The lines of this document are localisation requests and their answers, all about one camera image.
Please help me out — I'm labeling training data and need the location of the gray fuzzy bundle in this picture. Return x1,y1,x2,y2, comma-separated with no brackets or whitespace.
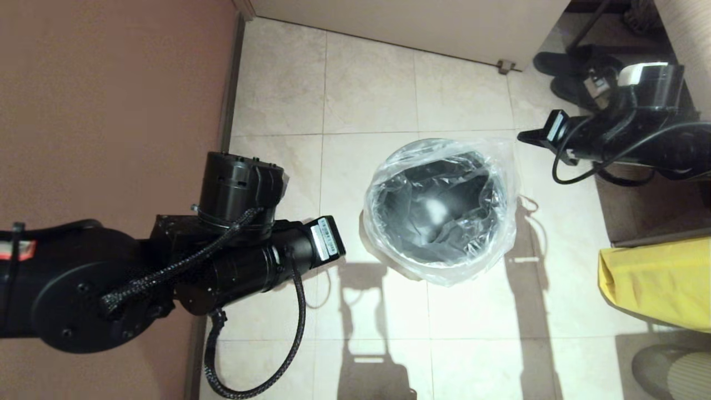
621,0,662,38

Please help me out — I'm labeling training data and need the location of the dark furniture leg pole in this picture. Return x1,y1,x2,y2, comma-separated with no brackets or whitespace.
564,0,612,53

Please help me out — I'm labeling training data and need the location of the grey round trash bin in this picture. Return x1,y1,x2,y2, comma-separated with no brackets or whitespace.
371,146,503,264

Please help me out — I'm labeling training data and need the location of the clear plastic trash bag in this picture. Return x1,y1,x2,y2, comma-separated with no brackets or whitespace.
361,138,520,287

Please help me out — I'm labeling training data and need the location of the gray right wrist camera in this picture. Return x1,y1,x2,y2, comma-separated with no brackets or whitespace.
584,66,622,101

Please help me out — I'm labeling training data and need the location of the yellow bag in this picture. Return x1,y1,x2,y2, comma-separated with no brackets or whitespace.
597,236,711,334

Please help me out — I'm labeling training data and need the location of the beige striped upholstered furniture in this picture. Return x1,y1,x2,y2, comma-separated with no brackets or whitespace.
653,0,711,120

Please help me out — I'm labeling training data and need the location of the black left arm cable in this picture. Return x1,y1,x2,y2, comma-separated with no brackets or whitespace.
203,253,307,399

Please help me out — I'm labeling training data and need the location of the metal floor threshold strip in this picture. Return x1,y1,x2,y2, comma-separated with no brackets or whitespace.
610,225,711,249

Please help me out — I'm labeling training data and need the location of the beige ribbed round object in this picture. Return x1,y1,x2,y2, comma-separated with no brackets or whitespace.
667,352,711,400

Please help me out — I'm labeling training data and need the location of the dark wall baseboard strip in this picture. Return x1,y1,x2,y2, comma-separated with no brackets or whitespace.
185,17,248,400

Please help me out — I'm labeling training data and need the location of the black slipper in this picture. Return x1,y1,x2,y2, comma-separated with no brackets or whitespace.
550,75,598,111
533,49,592,77

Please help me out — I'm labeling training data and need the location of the white door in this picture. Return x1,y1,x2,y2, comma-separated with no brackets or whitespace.
253,0,572,73

